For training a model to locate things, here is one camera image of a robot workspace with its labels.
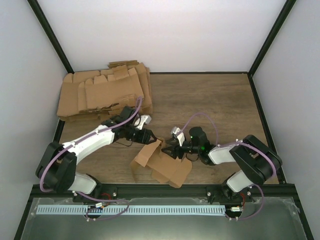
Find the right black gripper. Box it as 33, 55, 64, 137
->
161, 138, 201, 160

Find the brown cardboard box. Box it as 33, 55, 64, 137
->
130, 138, 193, 189

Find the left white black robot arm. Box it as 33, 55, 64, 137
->
35, 106, 157, 202

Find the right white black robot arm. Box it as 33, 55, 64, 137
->
161, 126, 283, 202

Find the stack of flat cardboard sheets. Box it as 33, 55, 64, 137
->
57, 60, 153, 122

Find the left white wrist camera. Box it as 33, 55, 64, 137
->
134, 114, 152, 130

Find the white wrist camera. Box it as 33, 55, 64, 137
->
170, 126, 186, 147
134, 114, 152, 130

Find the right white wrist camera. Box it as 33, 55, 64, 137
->
170, 126, 186, 147

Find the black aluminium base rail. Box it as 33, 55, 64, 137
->
29, 183, 299, 203

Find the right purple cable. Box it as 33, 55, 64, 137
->
181, 112, 278, 221

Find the purple cable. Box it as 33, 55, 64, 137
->
39, 96, 144, 205
181, 112, 278, 221

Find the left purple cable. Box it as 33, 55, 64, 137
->
39, 96, 144, 205

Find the light blue slotted cable duct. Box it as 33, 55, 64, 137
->
36, 204, 226, 216

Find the black enclosure frame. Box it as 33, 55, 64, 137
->
14, 0, 314, 240

